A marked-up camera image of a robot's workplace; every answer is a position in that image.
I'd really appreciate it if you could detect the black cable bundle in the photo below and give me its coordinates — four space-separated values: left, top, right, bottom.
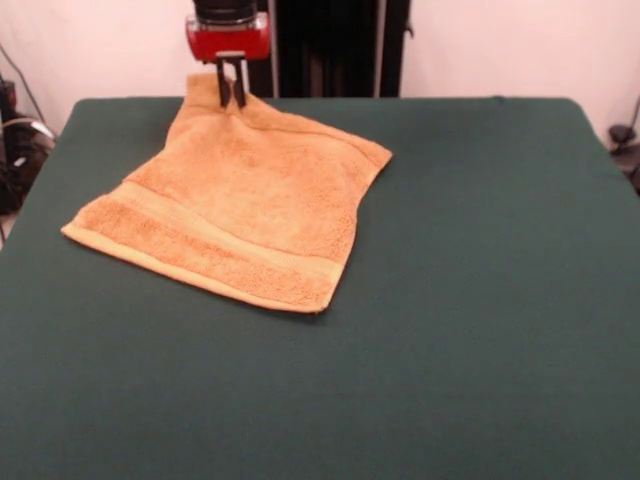
0 112 57 216

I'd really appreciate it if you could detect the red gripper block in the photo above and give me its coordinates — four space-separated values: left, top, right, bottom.
184 13 271 109

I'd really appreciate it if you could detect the dark green table cloth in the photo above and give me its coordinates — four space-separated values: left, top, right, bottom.
0 96 640 480

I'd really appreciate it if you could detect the orange terry towel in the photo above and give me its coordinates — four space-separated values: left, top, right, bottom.
60 72 394 316

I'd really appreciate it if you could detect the black floor stand foot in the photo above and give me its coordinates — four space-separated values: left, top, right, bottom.
607 123 640 196

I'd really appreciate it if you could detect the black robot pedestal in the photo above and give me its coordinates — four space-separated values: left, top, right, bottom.
234 0 416 100

